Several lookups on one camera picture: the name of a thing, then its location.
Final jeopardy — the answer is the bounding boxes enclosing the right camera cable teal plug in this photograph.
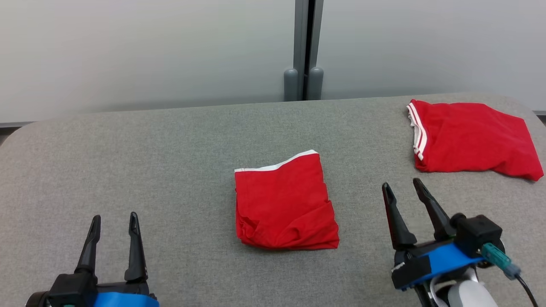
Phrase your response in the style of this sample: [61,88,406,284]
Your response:
[481,243,539,307]

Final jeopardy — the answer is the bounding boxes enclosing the red shorts white bands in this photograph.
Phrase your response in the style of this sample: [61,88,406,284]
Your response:
[234,150,340,250]

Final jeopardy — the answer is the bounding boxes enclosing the grey cylindrical post foot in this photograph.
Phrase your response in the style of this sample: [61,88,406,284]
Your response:
[308,67,324,101]
[284,68,299,101]

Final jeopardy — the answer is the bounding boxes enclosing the grey partition post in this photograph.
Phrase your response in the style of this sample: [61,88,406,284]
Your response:
[293,0,325,101]

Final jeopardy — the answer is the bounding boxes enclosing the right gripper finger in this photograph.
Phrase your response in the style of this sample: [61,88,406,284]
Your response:
[412,178,456,241]
[382,182,418,252]

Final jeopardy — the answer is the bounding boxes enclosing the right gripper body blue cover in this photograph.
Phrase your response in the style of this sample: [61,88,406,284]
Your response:
[392,240,506,307]

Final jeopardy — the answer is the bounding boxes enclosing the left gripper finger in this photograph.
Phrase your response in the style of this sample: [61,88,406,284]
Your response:
[125,212,149,282]
[75,215,102,275]

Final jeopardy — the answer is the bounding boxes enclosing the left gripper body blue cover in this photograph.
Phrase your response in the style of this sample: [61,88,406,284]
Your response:
[26,279,160,307]

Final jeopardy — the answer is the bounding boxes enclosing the red numbered jersey white sleeves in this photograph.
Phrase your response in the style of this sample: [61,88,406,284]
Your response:
[406,99,544,182]

